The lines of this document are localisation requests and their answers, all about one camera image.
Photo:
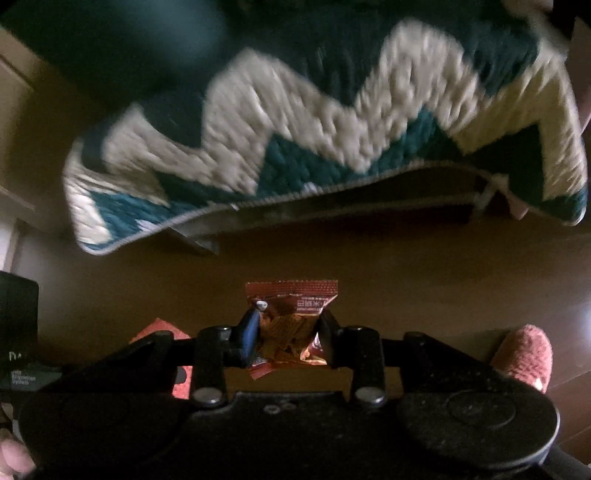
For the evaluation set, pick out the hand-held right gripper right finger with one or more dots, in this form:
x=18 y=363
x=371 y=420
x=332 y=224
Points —
x=327 y=341

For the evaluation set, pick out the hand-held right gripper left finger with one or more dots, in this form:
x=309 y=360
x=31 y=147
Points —
x=249 y=333

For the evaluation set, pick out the cream wardrobe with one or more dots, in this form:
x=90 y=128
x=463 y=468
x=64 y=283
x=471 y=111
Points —
x=14 y=138

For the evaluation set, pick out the orange snack wrapper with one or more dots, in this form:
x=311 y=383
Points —
x=295 y=302

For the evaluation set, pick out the person's left hand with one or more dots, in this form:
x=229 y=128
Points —
x=14 y=454

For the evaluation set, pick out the red foam fruit net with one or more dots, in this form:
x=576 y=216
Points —
x=159 y=330

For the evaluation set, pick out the green white zigzag quilt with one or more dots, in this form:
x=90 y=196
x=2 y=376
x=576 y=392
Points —
x=323 y=106

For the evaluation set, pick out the dark green trash bin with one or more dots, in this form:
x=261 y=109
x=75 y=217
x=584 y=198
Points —
x=115 y=41

